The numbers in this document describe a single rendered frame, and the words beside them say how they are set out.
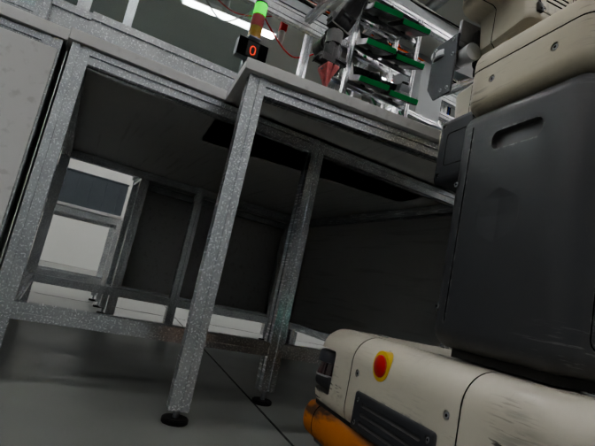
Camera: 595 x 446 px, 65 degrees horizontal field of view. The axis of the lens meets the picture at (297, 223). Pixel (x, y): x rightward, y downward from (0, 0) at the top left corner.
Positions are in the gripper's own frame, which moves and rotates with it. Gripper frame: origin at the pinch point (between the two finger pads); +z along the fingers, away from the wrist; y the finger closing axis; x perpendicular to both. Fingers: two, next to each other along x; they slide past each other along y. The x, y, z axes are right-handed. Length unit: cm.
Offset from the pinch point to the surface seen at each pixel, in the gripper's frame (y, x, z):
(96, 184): 48, -208, 17
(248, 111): 31.8, 24.7, 29.6
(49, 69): 76, 0, 28
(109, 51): 64, 2, 19
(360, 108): 4.2, 30.7, 19.8
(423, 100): -113, -83, -69
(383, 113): -2.6, 31.7, 19.0
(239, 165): 31, 24, 43
